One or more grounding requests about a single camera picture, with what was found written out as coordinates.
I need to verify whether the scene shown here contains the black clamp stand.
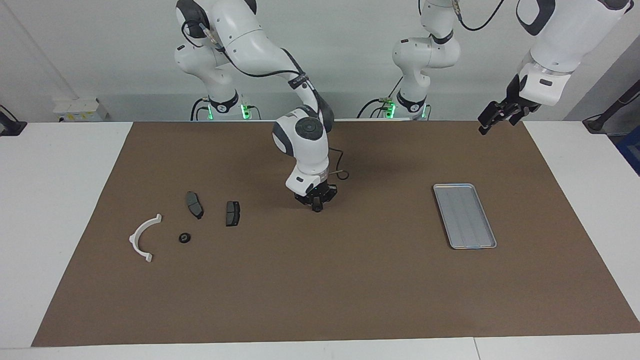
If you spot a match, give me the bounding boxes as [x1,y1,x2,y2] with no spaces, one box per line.
[0,104,27,137]
[582,79,640,135]

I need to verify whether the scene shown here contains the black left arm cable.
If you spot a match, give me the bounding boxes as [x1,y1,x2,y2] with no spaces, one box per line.
[451,0,507,32]

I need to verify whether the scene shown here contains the blue crate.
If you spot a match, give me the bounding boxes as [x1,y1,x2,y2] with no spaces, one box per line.
[616,125,640,177]

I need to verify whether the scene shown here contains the brown table mat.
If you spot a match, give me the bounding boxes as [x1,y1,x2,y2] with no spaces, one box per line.
[31,121,640,347]

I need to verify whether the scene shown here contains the elongated grey brake pad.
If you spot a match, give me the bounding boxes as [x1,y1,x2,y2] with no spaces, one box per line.
[186,191,204,220]

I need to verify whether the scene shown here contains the white power socket box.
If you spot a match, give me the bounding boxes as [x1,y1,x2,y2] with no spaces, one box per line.
[53,97,109,123]

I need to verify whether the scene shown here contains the white semicircular plastic bracket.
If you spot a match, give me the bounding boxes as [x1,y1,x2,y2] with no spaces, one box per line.
[129,214,163,263]

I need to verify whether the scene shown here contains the black base cable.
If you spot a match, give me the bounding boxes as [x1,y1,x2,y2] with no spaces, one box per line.
[189,97,212,122]
[356,77,402,120]

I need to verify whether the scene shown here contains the silver metal tray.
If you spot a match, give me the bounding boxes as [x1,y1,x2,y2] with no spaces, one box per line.
[433,183,498,250]

